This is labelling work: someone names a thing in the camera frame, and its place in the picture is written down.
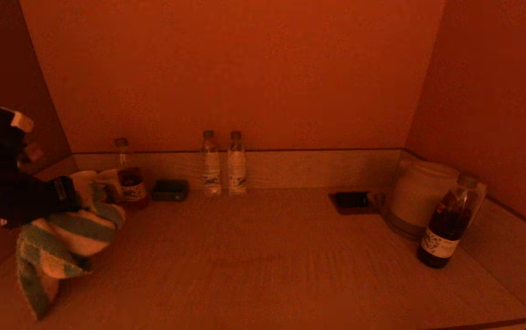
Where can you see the small dark rectangular box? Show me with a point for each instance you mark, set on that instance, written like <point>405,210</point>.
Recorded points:
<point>170,191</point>

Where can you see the clear water bottle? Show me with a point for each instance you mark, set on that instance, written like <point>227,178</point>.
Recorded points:
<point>236,174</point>
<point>211,174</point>

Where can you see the black table socket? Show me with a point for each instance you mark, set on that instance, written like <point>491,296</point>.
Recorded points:
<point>350,200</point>

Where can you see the white electric kettle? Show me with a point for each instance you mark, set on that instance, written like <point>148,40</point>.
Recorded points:
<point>416,197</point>

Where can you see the green white striped towel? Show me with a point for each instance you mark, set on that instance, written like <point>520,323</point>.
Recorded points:
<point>75,233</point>

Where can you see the large bottle with dark drink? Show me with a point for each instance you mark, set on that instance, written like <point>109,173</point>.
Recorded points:
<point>446,224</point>

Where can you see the small bottle with red drink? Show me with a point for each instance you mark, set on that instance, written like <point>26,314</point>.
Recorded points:
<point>134,190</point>

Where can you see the white ceramic cup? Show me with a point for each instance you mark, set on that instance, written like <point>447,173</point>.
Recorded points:
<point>112,181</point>
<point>83,176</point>

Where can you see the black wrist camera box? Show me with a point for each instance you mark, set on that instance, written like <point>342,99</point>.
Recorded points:
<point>66,195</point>

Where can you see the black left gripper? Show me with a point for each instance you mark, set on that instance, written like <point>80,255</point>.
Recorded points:
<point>15,201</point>

